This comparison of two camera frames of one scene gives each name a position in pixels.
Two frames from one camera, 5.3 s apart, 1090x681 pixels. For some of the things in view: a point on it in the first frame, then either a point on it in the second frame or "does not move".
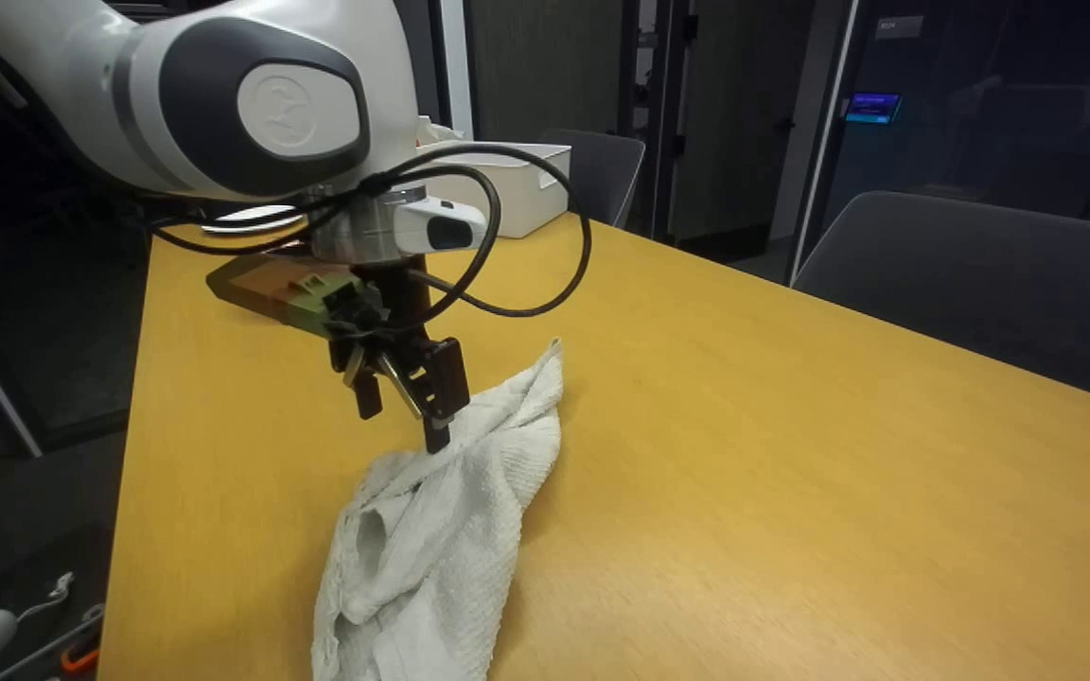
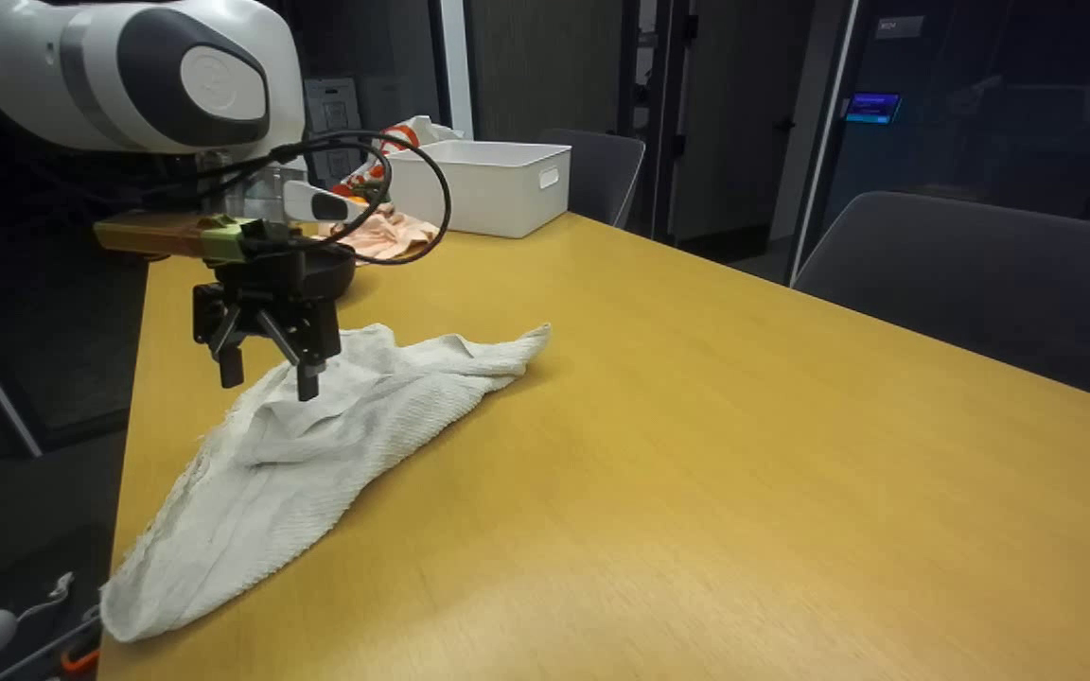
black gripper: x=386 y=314 to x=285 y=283
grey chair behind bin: x=603 y=176 does not move
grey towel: x=421 y=554 to x=288 y=464
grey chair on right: x=1044 y=289 does not move
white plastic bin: x=528 y=183 does not move
